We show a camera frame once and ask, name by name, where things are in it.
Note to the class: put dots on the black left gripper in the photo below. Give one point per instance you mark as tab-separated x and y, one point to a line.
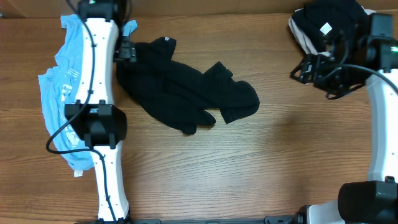
126	51

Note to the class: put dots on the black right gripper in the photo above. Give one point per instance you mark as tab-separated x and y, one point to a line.
310	72

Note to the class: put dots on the black mesh shirt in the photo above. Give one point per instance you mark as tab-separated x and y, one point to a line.
179	95

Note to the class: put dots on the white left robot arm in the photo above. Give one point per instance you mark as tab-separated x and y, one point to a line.
93	116

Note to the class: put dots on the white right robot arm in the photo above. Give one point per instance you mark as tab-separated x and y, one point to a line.
371	62

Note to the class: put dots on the folded black shirt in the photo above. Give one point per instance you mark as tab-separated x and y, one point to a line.
329	21

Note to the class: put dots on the folded beige garment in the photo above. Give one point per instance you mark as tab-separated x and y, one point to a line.
303	40

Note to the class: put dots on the light blue crumpled shirt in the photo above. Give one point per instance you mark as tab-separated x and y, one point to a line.
59	86

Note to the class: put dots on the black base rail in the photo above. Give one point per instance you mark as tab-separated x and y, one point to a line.
267	220

